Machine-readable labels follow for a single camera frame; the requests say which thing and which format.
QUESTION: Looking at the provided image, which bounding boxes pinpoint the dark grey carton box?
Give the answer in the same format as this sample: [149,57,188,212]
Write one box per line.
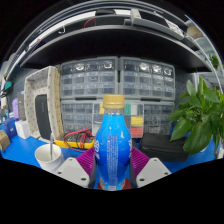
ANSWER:
[17,91,28,122]

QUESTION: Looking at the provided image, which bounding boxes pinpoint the yellow multimeter with red leads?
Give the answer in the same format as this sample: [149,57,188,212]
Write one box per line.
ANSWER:
[54,128,97,153]

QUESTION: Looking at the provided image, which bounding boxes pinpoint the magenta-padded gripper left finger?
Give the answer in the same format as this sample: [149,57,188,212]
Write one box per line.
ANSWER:
[54,148,98,190]

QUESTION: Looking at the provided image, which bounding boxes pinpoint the white ribbed cup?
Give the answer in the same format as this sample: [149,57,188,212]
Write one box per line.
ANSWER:
[34,143,65,173]

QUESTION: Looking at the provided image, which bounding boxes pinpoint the green leafy plant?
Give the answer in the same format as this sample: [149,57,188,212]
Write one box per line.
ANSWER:
[167,77,224,158]

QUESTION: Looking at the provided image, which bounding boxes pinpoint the small white box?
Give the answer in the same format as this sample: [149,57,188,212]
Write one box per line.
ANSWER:
[14,119,32,140]

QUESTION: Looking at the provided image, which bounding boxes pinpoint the beige perforated tray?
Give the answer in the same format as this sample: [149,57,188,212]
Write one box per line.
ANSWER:
[23,65,65,141]

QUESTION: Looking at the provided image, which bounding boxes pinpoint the blue drink bottle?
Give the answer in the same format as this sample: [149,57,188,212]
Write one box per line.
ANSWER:
[94,93,133,192]

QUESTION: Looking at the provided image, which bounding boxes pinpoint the blue carton box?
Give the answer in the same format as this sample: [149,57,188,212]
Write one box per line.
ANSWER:
[3,117,19,140]

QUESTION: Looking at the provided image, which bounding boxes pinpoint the clear organizer with coloured parts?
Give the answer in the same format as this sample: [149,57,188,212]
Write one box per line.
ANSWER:
[92,101,145,139]

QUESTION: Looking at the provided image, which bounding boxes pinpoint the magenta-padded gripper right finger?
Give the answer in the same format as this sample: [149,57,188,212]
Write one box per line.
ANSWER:
[128,146,172,189]

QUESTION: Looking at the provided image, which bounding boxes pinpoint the thin stirrer in cup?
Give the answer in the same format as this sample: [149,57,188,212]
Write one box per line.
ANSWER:
[48,132,54,161]

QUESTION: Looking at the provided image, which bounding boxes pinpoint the flat black case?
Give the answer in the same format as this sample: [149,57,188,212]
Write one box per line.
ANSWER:
[139,132,189,163]

